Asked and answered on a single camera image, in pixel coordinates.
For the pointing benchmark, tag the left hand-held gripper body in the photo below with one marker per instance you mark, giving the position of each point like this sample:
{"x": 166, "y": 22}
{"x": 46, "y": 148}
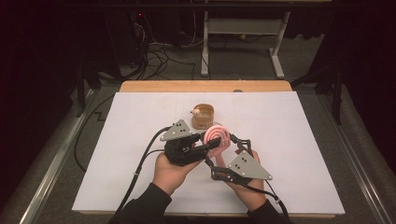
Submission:
{"x": 180, "y": 149}

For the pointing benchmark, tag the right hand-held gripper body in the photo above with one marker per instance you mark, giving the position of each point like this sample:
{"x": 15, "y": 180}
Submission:
{"x": 247, "y": 168}

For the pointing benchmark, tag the pink vented hairbrush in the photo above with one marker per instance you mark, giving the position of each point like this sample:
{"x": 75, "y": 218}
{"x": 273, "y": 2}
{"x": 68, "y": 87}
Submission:
{"x": 216, "y": 132}

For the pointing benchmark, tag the person's right hand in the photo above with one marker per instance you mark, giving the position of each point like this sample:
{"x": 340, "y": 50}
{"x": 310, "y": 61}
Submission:
{"x": 249, "y": 194}

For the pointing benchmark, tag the person's left hand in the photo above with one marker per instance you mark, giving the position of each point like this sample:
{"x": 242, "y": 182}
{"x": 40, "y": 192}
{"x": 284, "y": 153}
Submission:
{"x": 169, "y": 175}

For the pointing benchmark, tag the small cream figurine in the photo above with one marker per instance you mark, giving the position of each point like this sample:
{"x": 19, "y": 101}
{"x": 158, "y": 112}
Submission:
{"x": 196, "y": 112}

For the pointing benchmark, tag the wooden table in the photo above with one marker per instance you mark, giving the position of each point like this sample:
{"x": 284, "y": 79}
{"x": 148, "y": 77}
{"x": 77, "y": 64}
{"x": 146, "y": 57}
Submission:
{"x": 186, "y": 86}

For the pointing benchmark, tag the white table cover sheet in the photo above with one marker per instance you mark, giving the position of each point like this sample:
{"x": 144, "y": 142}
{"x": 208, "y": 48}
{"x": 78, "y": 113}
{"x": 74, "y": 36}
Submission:
{"x": 124, "y": 155}

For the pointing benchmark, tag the black stand leg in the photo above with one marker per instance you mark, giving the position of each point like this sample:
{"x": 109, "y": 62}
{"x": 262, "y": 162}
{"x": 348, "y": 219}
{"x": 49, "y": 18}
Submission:
{"x": 81, "y": 87}
{"x": 336, "y": 93}

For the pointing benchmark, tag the small yellow-green object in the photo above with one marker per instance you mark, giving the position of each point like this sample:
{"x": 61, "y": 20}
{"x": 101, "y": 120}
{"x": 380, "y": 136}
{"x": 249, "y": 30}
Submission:
{"x": 243, "y": 36}

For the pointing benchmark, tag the metal floor rail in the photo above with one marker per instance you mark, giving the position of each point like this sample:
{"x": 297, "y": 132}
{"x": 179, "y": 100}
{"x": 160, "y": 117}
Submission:
{"x": 53, "y": 168}
{"x": 358, "y": 168}

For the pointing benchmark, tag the white metal stand frame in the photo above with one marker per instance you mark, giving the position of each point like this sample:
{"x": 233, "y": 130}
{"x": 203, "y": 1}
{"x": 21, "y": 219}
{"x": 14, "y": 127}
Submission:
{"x": 246, "y": 26}

